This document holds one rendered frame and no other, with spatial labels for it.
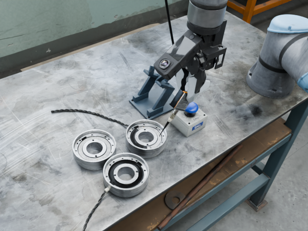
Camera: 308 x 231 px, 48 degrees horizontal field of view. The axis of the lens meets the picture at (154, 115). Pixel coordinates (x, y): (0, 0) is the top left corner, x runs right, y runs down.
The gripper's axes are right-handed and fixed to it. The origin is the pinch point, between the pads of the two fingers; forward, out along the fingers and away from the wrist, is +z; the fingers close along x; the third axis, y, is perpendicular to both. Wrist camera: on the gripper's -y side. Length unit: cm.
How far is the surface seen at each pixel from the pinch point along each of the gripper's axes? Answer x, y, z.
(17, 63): 162, 1, 90
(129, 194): -10.2, -22.6, 10.7
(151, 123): 4.4, -6.1, 9.9
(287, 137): -7, 53, 40
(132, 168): -5.1, -18.4, 10.2
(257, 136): -1, 42, 38
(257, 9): 104, 172, 66
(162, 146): -3.8, -8.7, 9.8
